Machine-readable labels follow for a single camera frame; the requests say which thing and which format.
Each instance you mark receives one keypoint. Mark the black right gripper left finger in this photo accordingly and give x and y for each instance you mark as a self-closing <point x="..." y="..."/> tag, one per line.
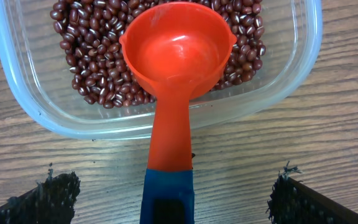
<point x="52" y="201"/>

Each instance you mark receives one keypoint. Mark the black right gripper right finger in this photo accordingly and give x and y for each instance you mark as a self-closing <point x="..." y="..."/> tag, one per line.
<point x="292" y="202"/>

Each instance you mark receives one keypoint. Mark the red scoop blue handle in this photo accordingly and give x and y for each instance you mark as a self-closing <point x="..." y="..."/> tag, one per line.
<point x="177" y="51"/>

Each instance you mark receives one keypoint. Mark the red beans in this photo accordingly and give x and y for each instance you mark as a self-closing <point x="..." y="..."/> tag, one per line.
<point x="90" y="32"/>

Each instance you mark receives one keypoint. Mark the clear plastic container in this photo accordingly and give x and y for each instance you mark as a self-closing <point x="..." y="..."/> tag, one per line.
<point x="39" y="78"/>

